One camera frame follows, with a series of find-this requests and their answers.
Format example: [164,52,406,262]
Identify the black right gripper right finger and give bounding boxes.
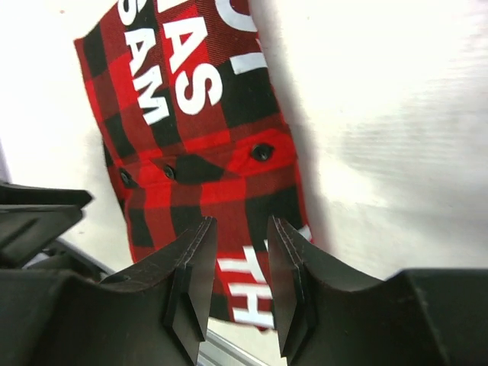
[268,217,487,365]

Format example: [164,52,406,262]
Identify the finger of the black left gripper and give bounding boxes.
[1,205,83,263]
[1,181,93,208]

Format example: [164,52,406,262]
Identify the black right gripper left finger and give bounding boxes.
[1,217,217,365]

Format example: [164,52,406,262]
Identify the red black plaid shirt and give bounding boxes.
[75,1,310,330]

